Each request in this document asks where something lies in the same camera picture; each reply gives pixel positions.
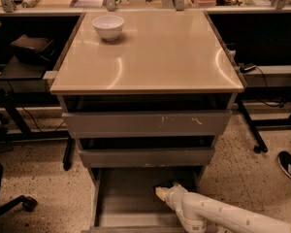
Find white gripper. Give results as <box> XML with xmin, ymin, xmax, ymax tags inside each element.
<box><xmin>154</xmin><ymin>183</ymin><xmax>187</xmax><ymax>211</ymax></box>

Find blue rxbar blueberry wrapper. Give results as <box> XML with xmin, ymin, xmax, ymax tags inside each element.
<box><xmin>153</xmin><ymin>179</ymin><xmax>176</xmax><ymax>188</ymax></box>

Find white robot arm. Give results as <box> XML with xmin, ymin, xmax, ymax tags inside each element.
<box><xmin>154</xmin><ymin>183</ymin><xmax>291</xmax><ymax>233</ymax></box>

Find grey open bottom drawer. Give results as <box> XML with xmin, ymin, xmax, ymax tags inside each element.
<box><xmin>81</xmin><ymin>167</ymin><xmax>200</xmax><ymax>233</ymax></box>

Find grey middle drawer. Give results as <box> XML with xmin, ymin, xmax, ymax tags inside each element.
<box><xmin>79</xmin><ymin>148</ymin><xmax>214</xmax><ymax>168</ymax></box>

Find grey top drawer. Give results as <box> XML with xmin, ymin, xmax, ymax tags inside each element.
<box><xmin>62</xmin><ymin>111</ymin><xmax>231</xmax><ymax>138</ymax></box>

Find grey drawer cabinet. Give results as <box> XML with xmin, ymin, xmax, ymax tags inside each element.
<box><xmin>49</xmin><ymin>9</ymin><xmax>245</xmax><ymax>233</ymax></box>

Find black table leg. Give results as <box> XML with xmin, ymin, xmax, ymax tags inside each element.
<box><xmin>237</xmin><ymin>98</ymin><xmax>268</xmax><ymax>153</ymax></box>

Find black small device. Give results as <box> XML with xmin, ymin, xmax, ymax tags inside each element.
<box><xmin>240</xmin><ymin>63</ymin><xmax>256</xmax><ymax>74</ymax></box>

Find white ceramic bowl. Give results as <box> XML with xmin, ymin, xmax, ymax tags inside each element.
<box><xmin>92</xmin><ymin>15</ymin><xmax>124</xmax><ymax>41</ymax></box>

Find black box on shelf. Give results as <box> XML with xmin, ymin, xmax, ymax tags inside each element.
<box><xmin>10</xmin><ymin>35</ymin><xmax>54</xmax><ymax>65</ymax></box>

